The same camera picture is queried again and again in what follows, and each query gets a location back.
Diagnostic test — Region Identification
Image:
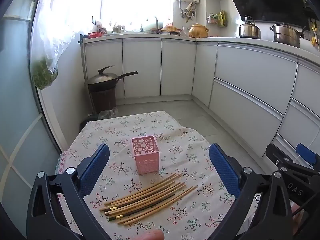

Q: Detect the plastic bag of greens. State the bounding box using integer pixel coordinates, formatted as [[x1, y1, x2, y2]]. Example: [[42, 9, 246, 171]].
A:
[[30, 0, 74, 90]]

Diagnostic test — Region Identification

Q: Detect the pink perforated utensil basket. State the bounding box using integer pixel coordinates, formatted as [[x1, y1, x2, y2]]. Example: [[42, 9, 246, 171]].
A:
[[131, 135, 160, 175]]

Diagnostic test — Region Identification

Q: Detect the wall rack with packets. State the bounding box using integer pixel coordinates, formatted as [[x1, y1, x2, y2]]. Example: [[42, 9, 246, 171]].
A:
[[207, 10, 227, 28]]

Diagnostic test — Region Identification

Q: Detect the dark black chopstick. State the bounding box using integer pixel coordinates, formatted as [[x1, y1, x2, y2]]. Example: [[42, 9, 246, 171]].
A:
[[105, 184, 185, 220]]

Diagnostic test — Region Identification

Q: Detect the bamboo chopstick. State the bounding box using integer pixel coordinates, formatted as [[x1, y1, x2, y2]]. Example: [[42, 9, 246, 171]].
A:
[[99, 182, 178, 211], [109, 174, 181, 205], [123, 185, 199, 226], [117, 185, 194, 224], [105, 183, 185, 215], [104, 173, 181, 206]]

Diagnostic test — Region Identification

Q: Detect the stainless steel stockpot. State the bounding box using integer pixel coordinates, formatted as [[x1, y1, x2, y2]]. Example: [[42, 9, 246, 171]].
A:
[[269, 24, 306, 48]]

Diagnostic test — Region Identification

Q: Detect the yellow clay pot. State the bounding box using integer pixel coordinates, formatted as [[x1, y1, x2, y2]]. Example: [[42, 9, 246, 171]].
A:
[[188, 23, 209, 38]]

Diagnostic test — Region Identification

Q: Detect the clear plastic bag on floor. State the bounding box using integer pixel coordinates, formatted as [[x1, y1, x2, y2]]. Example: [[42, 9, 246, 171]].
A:
[[98, 107, 118, 120]]

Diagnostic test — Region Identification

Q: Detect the person's left hand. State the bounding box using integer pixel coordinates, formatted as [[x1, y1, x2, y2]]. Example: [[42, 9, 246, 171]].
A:
[[134, 229, 164, 240]]

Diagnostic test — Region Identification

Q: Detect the kitchen faucet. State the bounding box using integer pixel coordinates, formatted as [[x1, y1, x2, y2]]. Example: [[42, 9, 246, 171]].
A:
[[155, 17, 159, 33]]

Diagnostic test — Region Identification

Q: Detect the person's right hand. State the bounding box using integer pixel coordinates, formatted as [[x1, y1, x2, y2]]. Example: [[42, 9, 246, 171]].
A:
[[291, 204, 304, 235]]

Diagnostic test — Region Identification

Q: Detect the stainless steel kettle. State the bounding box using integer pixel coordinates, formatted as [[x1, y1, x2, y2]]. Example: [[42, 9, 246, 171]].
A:
[[239, 16, 261, 40]]

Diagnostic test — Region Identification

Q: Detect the brown stool under wok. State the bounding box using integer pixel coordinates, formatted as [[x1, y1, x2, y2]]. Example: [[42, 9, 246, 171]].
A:
[[90, 87, 116, 114]]

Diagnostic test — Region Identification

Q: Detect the black wok with lid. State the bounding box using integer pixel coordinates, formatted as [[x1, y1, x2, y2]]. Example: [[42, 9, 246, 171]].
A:
[[86, 65, 138, 92]]

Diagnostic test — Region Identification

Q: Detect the red basket on counter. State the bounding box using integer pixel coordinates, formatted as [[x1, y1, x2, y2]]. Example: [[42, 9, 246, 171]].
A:
[[88, 31, 103, 38]]

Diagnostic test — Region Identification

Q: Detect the floral tablecloth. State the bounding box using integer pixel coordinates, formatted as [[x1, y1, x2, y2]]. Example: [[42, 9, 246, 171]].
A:
[[55, 110, 258, 240]]

